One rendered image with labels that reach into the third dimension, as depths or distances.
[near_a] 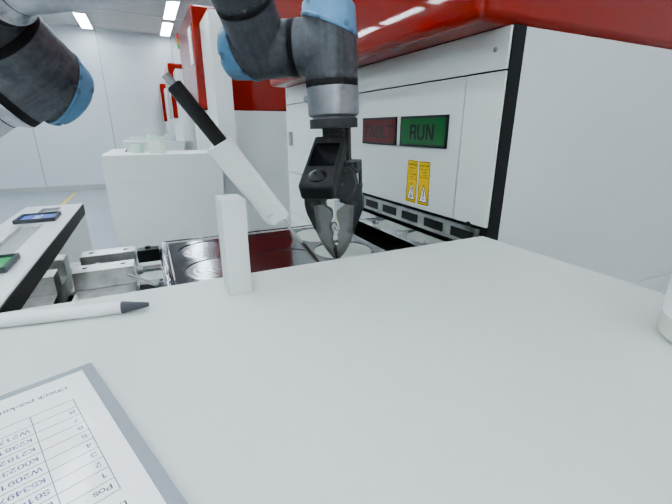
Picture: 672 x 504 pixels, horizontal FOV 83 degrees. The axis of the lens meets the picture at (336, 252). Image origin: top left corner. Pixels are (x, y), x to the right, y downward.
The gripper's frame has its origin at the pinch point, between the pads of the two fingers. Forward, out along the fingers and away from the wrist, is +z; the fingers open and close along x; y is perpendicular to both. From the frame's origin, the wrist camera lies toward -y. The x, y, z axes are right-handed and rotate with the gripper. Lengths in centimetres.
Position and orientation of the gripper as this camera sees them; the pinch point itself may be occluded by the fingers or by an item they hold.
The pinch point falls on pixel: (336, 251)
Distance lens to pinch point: 60.0
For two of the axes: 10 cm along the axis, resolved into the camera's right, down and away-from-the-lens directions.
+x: -9.8, -0.2, 1.9
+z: 0.4, 9.5, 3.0
